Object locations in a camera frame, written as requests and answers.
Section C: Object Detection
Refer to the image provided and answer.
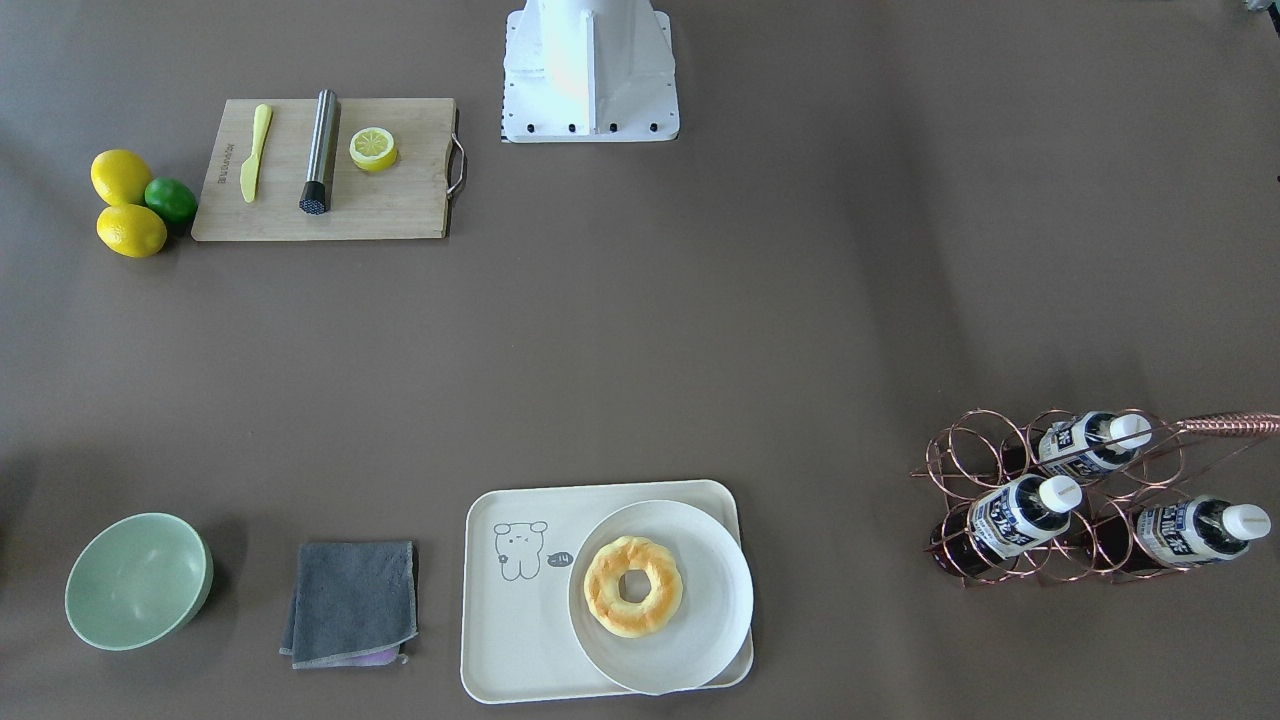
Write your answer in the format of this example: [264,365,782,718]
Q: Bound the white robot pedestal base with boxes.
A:
[500,1,681,143]

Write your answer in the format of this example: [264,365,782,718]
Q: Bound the tea bottle rack front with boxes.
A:
[1091,495,1272,575]

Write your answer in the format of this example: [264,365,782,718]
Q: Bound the yellow lemon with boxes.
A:
[96,204,169,258]
[90,149,154,206]

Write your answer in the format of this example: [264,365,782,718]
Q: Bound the upper yellow lemon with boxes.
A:
[90,149,154,206]

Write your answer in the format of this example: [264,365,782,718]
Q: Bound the bamboo cutting board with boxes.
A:
[191,97,458,242]

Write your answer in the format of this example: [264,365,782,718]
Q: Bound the copper wire bottle rack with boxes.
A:
[915,409,1277,585]

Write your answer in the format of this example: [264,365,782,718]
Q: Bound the half lemon slice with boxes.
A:
[348,126,399,173]

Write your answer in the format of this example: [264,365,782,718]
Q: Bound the yellow plastic knife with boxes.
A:
[239,102,274,202]

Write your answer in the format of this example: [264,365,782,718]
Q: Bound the glazed yellow donut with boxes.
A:
[582,536,684,639]

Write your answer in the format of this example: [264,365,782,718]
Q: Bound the grey folded cloth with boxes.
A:
[279,539,419,670]

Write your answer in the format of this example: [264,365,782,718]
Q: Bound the mint green bowl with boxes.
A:
[64,512,214,651]

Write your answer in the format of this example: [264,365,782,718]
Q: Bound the cream serving tray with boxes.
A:
[460,479,754,705]

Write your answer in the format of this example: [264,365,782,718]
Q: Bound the white round plate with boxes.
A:
[567,500,754,694]

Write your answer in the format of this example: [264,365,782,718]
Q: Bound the tea bottle rack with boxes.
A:
[1091,495,1272,575]
[1000,411,1152,482]
[931,474,1084,578]

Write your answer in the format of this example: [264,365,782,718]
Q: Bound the lower yellow lemon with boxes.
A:
[96,204,169,258]

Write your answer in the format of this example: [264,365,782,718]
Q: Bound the green lime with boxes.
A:
[143,177,198,225]

